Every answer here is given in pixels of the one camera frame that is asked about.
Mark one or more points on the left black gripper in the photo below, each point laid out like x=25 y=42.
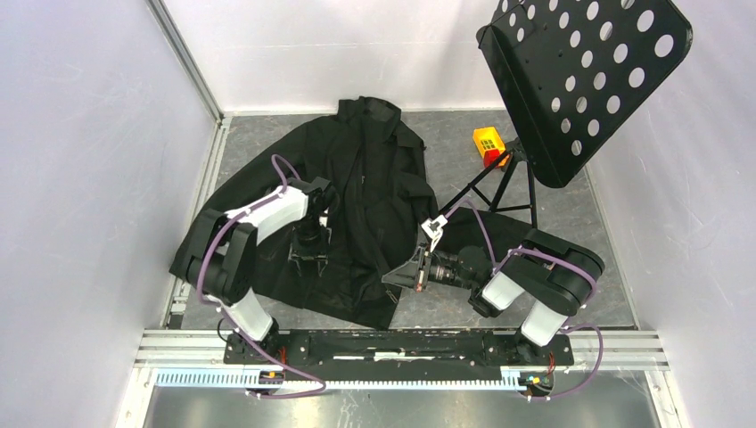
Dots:
x=318 y=252

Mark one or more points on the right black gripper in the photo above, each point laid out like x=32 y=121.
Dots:
x=411 y=272

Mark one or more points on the black zip jacket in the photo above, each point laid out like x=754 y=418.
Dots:
x=375 y=163

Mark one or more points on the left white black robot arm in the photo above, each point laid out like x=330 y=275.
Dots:
x=220 y=258

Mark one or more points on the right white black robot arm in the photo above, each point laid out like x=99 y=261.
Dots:
x=559 y=275

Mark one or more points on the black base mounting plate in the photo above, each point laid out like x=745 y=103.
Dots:
x=430 y=355

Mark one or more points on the yellow and red toy block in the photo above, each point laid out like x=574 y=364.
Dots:
x=489 y=144

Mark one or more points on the black perforated music stand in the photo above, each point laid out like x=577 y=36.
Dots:
x=570 y=73

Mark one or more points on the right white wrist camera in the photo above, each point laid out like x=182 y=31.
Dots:
x=434 y=229

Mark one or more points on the white slotted cable duct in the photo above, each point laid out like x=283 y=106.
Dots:
x=253 y=379

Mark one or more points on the aluminium frame rail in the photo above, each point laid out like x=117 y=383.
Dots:
x=611 y=350

